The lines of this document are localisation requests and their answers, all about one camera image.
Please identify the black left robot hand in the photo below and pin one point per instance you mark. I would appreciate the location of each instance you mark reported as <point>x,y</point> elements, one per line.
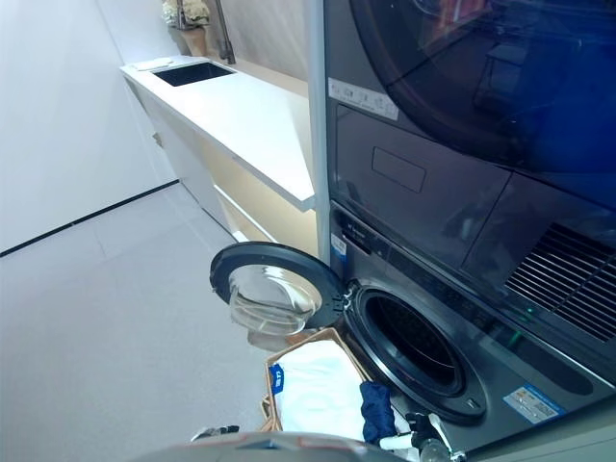
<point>216,432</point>

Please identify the wooden laundry basket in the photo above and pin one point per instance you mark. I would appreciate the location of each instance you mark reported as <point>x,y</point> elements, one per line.
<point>274,409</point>

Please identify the white clothes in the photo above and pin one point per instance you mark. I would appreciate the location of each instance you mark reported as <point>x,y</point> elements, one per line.
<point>317,390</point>

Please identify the dark grey washing machine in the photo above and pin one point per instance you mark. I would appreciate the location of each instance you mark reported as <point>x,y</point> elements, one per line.
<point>481,346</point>

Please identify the grey robot torso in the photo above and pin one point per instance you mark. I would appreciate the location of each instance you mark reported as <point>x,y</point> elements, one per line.
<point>250,447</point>

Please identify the blue clothing tag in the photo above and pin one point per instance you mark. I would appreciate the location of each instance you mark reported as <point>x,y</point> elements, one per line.
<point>277,380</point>

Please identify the round washer door glass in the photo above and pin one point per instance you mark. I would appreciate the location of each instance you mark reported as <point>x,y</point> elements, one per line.
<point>269,284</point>

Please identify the navy blue garment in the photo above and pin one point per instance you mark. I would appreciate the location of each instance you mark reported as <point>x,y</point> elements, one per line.
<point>375,409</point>

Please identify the small blue washer sticker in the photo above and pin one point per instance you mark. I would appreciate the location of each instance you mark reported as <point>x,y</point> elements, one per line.
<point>339,246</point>

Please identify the large blue energy label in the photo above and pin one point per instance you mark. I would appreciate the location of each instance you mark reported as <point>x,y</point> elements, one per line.
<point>534,403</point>

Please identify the dark rectangular sink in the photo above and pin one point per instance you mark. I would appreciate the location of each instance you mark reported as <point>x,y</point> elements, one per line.
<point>192,74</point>

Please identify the dark grey stacked dryer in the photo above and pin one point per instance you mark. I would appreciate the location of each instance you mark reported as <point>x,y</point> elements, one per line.
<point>433,144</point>

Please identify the white dryer sticker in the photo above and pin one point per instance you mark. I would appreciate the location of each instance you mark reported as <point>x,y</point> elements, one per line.
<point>363,98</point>

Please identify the white folded cloth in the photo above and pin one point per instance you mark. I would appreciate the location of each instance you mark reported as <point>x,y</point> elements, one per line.
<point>151,64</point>

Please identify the beige flower pot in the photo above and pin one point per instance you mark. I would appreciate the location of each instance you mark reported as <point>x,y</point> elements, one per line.
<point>195,41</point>

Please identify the metal faucet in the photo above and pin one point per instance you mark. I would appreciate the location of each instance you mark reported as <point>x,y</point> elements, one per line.
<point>223,33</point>

